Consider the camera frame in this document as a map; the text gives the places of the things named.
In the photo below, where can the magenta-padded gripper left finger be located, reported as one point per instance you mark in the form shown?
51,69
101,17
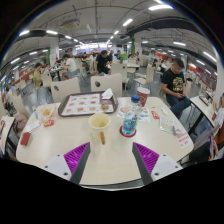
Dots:
55,165

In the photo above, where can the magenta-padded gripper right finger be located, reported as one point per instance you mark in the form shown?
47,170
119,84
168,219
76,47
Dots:
165,166

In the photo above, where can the clear blue-capped water bottle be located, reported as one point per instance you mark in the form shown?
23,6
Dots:
130,120

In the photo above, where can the white and pink paper flyer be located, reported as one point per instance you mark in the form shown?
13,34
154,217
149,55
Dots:
183,138

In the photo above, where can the small red box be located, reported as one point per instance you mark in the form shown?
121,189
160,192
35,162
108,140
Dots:
25,138

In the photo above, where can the white and green paper slip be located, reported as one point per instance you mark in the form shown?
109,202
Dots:
167,125

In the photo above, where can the red sauce packet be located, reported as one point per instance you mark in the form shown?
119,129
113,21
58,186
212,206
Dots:
49,123
155,114

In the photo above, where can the white paper card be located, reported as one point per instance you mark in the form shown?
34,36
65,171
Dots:
33,126

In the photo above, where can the clear bag of fried snacks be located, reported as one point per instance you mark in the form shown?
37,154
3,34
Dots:
47,111

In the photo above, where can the small teal bottle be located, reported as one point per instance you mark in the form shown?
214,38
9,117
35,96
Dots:
35,114

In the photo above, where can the pink backpack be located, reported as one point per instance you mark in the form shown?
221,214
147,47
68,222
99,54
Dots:
20,122

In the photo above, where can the small crumpled white tissue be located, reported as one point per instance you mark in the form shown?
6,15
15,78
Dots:
165,111

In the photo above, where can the colourful sticker leaflet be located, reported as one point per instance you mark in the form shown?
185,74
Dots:
144,115

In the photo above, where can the yellow paper cup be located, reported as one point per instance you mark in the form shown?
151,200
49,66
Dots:
99,126

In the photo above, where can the beige neighbouring table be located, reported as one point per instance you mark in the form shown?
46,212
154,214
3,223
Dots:
203,108
6,130

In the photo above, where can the brown tray with paper liner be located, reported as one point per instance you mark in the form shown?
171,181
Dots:
83,105

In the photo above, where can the red paper cup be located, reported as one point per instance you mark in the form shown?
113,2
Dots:
143,96

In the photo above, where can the beige chair with round hole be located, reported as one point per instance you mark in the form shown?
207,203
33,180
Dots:
108,85
66,88

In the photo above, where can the crumpled white napkin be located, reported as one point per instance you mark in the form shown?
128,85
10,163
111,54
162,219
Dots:
107,94

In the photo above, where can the group of beige chairs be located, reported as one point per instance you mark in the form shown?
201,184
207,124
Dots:
119,69

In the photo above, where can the ceiling air conditioner unit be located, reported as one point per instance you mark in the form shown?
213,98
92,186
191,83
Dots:
71,22

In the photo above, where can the group of ceiling lights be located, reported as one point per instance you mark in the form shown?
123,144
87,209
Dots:
160,6

